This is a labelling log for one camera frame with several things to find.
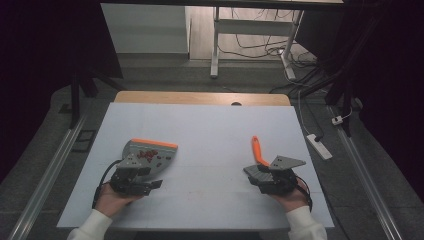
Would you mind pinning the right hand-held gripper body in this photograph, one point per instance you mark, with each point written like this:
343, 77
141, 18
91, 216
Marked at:
280, 180

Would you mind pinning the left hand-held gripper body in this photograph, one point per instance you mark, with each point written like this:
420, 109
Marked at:
128, 178

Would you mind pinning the grey dustpan with orange edge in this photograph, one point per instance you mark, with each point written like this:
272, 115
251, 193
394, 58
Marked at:
156, 150

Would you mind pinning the person's right hand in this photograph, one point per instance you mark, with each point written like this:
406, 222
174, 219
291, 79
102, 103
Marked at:
295, 200

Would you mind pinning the person's left hand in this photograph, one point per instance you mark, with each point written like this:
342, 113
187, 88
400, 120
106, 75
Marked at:
111, 201

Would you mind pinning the white power strip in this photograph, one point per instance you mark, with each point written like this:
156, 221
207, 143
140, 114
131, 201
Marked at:
319, 146

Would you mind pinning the white table mat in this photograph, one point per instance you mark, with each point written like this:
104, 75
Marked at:
206, 126

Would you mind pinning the small white adapter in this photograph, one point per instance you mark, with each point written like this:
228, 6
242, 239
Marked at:
337, 120

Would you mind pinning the dark metal stand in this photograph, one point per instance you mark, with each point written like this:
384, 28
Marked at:
81, 90
340, 83

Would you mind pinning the white cabinet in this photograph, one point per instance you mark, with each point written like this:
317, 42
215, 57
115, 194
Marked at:
146, 28

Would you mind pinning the metal floor rail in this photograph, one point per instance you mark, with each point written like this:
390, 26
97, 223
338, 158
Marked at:
366, 180
46, 173

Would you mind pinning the white desk frame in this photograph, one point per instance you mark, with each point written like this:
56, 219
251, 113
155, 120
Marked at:
253, 27

